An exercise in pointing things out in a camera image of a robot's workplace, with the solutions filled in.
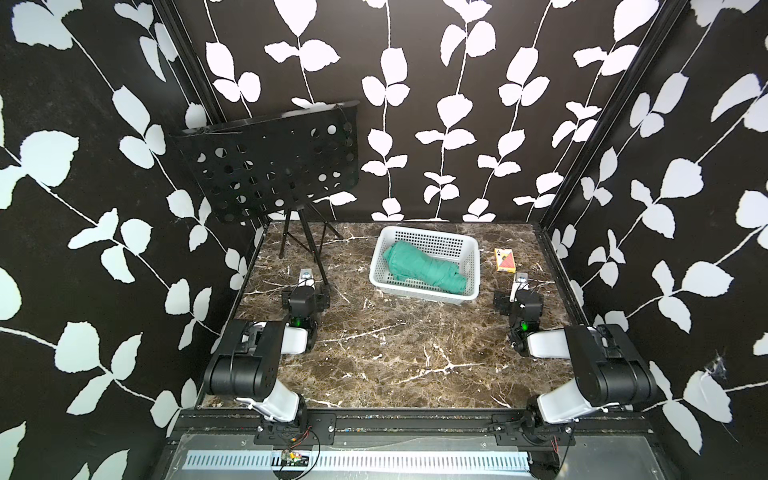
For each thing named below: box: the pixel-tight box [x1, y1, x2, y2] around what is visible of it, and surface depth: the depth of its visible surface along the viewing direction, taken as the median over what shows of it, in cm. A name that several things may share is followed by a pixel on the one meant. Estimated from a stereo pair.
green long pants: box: [383, 240, 468, 294], surface depth 97 cm
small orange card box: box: [494, 248, 516, 273], surface depth 110 cm
